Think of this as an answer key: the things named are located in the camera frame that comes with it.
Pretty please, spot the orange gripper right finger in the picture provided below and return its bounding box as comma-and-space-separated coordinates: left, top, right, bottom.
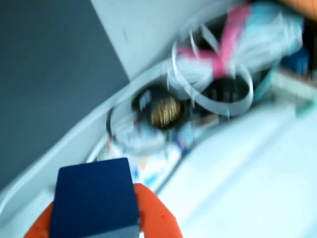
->
133, 183, 184, 238

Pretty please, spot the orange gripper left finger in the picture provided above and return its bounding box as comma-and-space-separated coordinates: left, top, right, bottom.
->
23, 200, 54, 238

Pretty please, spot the blue cube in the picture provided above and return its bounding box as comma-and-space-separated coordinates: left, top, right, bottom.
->
49, 157, 141, 238

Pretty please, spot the white plastic bin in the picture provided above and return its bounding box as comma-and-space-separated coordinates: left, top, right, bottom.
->
158, 104, 317, 238

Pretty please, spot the black round part brass centre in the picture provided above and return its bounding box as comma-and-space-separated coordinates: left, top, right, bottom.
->
130, 83, 193, 132

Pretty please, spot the white ribbon strip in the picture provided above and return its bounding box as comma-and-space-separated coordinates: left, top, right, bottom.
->
167, 63, 255, 117

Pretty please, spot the dark grey mat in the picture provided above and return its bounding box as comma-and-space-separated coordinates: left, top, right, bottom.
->
0, 0, 131, 193

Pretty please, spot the clear plastic bag pink stripe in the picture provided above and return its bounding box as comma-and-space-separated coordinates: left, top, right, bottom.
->
173, 2, 306, 86

